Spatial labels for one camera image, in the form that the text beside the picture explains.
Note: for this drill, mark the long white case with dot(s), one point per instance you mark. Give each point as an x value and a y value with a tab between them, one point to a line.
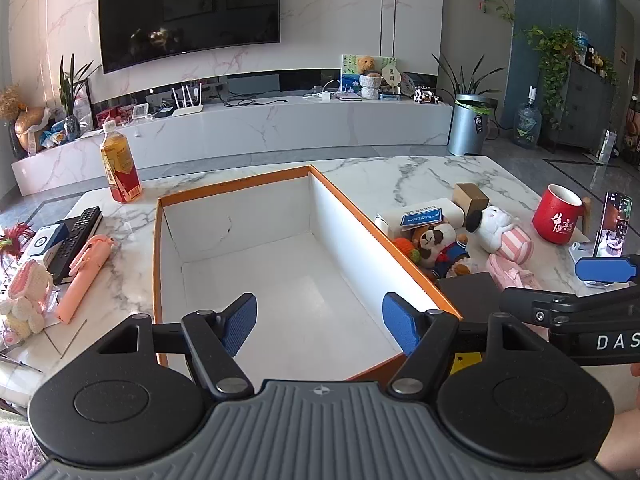
440	207

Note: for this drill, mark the blue water jug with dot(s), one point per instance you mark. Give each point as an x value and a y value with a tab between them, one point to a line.
527	122

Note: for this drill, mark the red feather toy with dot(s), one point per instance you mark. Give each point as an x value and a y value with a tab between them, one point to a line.
15	240

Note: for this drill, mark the long-leaf green plant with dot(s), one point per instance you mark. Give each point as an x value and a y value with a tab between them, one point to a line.
465	77

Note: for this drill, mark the white phone stand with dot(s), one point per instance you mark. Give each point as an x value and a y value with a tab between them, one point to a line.
582	252

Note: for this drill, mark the black and white cow toy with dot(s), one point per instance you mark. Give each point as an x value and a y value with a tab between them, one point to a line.
425	96

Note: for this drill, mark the orange-rimmed white cardboard box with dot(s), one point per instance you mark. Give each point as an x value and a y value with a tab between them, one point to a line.
280	265

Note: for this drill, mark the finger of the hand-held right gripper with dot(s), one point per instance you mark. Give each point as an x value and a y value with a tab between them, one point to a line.
605	269
537	306

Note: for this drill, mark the person's right forearm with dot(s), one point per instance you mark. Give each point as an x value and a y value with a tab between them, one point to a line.
622	440

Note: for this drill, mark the brown plush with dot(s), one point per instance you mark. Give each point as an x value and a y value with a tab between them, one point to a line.
440	250

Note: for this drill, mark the golden gourd ornament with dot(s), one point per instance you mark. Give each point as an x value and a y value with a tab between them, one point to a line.
31	127

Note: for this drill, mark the grey metal planter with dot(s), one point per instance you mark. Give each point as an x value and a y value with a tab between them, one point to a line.
467	127

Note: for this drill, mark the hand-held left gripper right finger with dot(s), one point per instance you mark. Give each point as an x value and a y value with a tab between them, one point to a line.
401	322

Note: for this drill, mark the pink selfie stick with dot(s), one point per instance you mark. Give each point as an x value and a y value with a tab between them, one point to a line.
82	280

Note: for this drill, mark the potted orchid plant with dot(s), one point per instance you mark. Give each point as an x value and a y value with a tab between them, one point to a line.
72	85

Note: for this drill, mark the trailing green plant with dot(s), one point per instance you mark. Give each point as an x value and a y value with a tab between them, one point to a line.
552	60

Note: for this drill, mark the white plush with pink stripes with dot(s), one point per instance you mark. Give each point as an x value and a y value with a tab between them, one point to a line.
502	232

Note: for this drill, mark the dark grey box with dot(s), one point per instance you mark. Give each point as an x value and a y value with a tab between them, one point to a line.
470	295

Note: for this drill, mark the smartphone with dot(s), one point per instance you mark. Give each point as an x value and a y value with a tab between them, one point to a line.
612	225

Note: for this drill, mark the purple fleece blanket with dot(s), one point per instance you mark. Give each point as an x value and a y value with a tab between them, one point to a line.
17	455

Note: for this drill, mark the tea bottle with red label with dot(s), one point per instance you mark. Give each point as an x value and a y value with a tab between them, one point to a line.
120	165

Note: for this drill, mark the small brown cardboard box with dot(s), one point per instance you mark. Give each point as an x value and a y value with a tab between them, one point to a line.
472	202

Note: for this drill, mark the black curved television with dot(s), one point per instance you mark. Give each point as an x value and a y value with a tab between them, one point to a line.
187	7

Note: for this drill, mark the white router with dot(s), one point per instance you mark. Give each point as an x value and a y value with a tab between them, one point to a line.
187	107

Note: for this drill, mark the brown teddy bear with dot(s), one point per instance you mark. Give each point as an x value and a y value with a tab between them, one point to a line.
366	64

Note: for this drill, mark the white desk thermometer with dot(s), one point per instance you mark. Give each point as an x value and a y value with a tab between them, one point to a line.
140	113

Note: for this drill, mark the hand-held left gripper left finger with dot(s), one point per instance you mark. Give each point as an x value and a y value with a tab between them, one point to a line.
239	325

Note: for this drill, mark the red mug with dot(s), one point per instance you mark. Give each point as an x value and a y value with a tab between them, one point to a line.
555	217

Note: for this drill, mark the pink cloth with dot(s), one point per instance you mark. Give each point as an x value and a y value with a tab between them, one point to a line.
510	272

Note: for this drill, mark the white marble television cabinet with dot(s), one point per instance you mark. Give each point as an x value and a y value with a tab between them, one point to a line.
280	122

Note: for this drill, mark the pink white crocheted bunny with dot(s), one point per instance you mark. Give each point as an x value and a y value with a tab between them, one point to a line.
25	295

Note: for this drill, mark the grey sideboard cabinet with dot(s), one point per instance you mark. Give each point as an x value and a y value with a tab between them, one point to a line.
585	110

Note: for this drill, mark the black remote control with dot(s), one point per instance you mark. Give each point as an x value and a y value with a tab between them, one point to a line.
75	240

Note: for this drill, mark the round paper fan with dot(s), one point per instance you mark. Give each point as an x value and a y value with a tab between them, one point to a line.
391	74

